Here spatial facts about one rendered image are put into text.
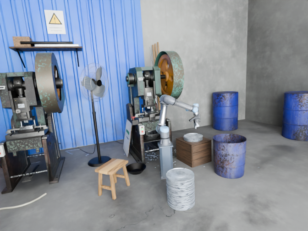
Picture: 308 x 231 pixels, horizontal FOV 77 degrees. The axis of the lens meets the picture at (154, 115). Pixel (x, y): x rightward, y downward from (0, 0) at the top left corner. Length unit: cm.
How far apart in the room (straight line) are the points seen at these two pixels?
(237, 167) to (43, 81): 258
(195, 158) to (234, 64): 344
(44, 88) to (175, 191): 191
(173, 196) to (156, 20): 370
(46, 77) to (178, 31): 318
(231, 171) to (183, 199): 88
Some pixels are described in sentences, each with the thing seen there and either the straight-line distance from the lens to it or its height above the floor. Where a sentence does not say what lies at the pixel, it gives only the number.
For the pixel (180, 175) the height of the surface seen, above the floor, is 32.
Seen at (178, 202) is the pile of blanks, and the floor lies 9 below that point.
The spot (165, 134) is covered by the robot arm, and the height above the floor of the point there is 60.
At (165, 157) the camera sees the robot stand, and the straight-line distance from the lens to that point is 258.
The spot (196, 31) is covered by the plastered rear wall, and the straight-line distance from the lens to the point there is 515.
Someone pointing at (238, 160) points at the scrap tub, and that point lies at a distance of 269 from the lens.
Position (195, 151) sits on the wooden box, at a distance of 292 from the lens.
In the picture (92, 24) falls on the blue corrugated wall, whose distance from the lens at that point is 431.
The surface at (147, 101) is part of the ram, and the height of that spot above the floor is 95.
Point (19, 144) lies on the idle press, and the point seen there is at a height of 59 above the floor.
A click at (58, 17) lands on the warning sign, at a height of 250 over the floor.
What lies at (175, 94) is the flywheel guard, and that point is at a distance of 311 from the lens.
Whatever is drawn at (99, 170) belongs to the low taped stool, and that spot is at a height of 33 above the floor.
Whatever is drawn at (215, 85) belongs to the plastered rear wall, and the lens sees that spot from 536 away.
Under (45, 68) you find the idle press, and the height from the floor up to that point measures 151.
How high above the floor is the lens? 131
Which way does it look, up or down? 11 degrees down
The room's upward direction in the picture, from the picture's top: 4 degrees counter-clockwise
